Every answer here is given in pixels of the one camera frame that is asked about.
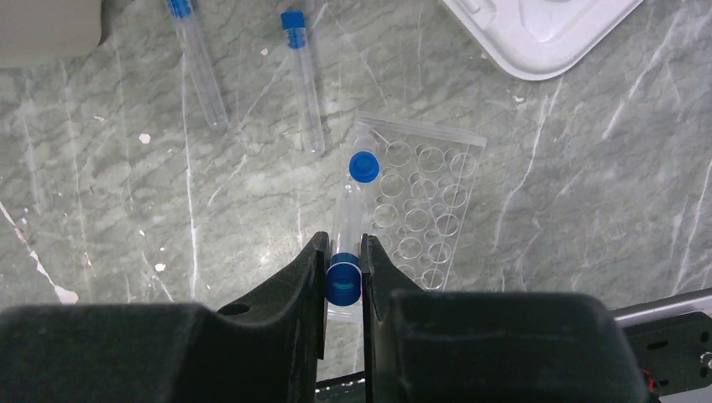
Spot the clear test tube rack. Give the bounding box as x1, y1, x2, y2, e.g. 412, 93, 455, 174
327, 111, 487, 322

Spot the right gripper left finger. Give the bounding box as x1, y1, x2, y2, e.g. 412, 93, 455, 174
1, 232, 329, 402

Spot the blue cap test tube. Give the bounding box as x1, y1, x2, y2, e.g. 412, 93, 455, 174
348, 131, 380, 184
325, 180, 365, 306
165, 0, 228, 129
280, 9, 326, 156

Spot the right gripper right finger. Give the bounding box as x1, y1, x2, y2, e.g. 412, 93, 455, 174
360, 235, 648, 402

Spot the beige plastic bin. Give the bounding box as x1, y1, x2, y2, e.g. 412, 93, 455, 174
1, 0, 102, 69

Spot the white bin lid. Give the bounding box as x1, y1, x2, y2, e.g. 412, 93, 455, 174
442, 0, 642, 81

